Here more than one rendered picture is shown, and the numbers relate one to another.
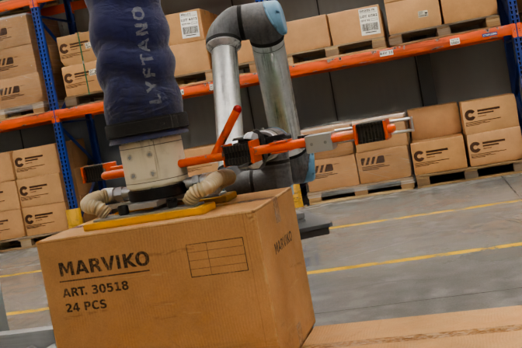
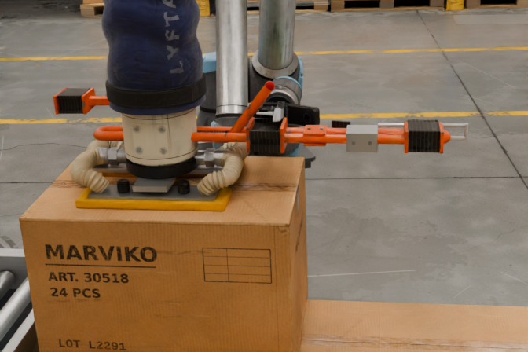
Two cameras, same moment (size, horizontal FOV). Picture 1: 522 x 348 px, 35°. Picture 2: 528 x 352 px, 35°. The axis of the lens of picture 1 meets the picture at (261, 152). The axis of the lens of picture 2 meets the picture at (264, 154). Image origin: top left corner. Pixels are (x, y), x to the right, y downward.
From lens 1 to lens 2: 0.70 m
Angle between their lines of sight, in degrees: 19
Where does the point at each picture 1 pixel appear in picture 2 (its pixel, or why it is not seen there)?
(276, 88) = (280, 9)
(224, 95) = (230, 27)
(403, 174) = not seen: outside the picture
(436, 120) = not seen: outside the picture
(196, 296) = (207, 300)
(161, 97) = (184, 64)
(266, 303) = (285, 317)
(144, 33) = not seen: outside the picture
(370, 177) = not seen: outside the picture
